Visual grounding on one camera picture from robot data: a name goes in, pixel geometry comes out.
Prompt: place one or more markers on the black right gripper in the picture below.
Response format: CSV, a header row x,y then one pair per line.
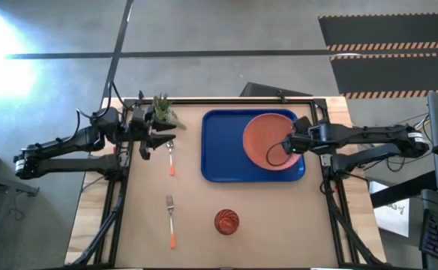
x,y
320,133

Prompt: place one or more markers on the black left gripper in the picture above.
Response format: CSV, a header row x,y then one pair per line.
x,y
140,127

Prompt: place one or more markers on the red faceted plastic cup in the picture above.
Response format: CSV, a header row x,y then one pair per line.
x,y
226,222

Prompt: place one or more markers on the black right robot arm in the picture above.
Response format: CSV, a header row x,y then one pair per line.
x,y
372,135

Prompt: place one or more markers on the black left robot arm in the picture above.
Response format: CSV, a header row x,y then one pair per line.
x,y
72,138

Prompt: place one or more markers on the blue plastic tray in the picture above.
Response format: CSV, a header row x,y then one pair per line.
x,y
222,150

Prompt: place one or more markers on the potted green succulent plant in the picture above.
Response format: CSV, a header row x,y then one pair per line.
x,y
162,105

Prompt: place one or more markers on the black equipment cover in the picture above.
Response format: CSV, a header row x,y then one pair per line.
x,y
267,91

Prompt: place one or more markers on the black floor mat striped edge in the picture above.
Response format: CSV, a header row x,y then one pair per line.
x,y
384,30
391,75

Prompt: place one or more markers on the white printed paper sheet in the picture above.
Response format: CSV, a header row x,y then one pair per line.
x,y
391,213

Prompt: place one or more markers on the grey metal desk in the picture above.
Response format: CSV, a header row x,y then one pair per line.
x,y
9,185

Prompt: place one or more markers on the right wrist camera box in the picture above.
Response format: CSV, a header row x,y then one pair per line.
x,y
297,145

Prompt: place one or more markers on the black aluminium table frame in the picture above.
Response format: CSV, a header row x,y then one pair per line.
x,y
222,101

